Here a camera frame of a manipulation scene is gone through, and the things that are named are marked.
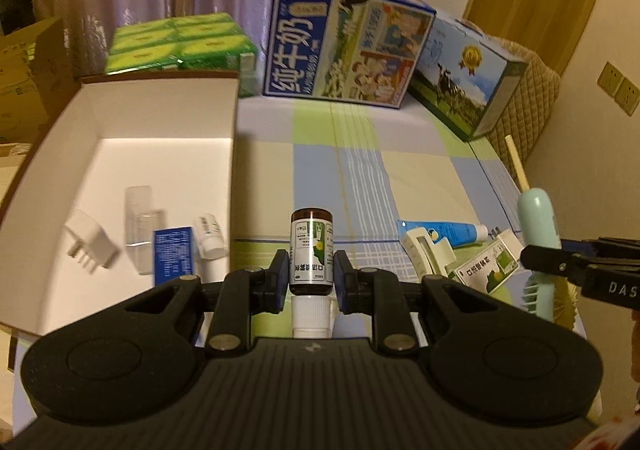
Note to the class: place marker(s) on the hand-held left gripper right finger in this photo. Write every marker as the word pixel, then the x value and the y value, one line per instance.
pixel 341 280

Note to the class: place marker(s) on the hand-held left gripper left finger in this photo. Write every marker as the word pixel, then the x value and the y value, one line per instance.
pixel 282 280

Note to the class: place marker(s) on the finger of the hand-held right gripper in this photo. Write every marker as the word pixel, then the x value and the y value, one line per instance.
pixel 605 246
pixel 550 261

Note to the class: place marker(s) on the brown bottle with white cap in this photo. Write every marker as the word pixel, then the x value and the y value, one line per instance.
pixel 310 255

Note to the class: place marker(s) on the mint handheld fan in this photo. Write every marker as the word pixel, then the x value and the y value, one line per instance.
pixel 537 220

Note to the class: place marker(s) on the green white small box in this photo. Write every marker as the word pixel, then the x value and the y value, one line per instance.
pixel 485 272

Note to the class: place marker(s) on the small white bottle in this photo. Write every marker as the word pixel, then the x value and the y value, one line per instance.
pixel 210 235

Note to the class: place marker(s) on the white plastic clip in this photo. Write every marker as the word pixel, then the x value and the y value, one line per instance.
pixel 435 252

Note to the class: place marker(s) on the blue cream tube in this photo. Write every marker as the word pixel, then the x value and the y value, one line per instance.
pixel 450 232

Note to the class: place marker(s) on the long blue box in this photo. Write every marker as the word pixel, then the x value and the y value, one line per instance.
pixel 172 255

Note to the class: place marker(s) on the clear bottle with blue label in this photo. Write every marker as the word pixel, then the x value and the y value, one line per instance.
pixel 142 230

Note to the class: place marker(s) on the white plug adapter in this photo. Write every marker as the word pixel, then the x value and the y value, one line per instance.
pixel 95 240

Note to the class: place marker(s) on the white cardboard box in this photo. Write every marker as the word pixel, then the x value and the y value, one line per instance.
pixel 150 114

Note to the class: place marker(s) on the checked tablecloth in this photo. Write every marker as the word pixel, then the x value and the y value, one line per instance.
pixel 375 180

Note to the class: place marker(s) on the red patterned white cloth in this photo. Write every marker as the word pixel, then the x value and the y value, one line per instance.
pixel 617 435

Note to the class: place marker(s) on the quilted beige chair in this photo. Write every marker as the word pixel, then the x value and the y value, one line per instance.
pixel 535 94

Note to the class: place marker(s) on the green white cow-print carton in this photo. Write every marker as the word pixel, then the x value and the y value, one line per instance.
pixel 465 79

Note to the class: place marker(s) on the blue printed milk carton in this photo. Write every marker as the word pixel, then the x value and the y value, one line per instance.
pixel 320 44

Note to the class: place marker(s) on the pack of green tissue packets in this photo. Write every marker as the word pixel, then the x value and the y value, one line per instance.
pixel 165 39

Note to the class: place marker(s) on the brown cardboard carton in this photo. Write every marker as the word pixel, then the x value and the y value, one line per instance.
pixel 25 69

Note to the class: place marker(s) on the beige wall socket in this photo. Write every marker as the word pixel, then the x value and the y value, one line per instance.
pixel 629 97
pixel 611 79

